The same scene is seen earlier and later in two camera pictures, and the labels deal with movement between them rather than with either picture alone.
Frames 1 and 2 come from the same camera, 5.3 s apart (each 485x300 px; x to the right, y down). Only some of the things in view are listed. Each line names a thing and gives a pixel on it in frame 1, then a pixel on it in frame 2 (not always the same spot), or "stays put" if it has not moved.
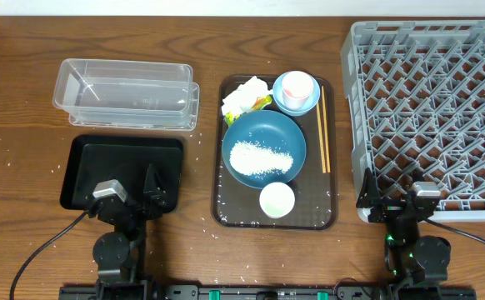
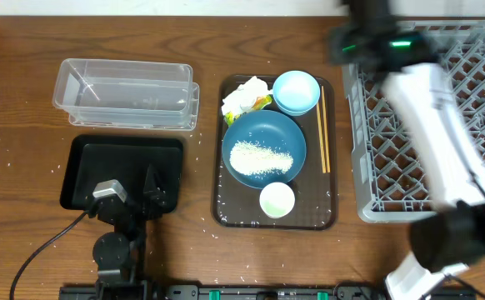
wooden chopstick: (325, 128) stays put
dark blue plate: (263, 147) stays put
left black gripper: (155, 197) stays put
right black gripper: (371, 197) → (341, 36)
